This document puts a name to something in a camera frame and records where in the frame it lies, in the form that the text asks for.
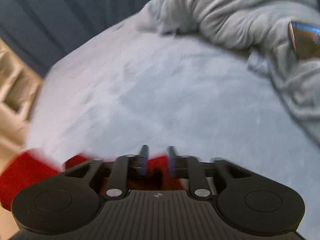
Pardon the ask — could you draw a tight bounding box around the red knit sweater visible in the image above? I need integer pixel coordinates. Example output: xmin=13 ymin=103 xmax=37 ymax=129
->
xmin=1 ymin=148 xmax=184 ymax=211

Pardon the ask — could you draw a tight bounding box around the light blue fleece bed cover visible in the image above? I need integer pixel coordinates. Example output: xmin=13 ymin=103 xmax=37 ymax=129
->
xmin=26 ymin=17 xmax=319 ymax=239

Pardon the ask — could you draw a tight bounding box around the white bookshelf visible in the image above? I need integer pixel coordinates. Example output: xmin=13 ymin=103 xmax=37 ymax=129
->
xmin=0 ymin=38 xmax=45 ymax=156

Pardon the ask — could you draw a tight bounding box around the grey-blue crumpled blanket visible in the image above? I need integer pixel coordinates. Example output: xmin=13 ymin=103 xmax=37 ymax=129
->
xmin=137 ymin=0 xmax=319 ymax=140

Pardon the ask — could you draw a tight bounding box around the smartphone on blanket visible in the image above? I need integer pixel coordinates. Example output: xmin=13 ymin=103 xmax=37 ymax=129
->
xmin=288 ymin=21 xmax=320 ymax=60

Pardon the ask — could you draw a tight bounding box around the dark blue curtain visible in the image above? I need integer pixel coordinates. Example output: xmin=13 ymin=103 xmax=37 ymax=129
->
xmin=1 ymin=0 xmax=149 ymax=76

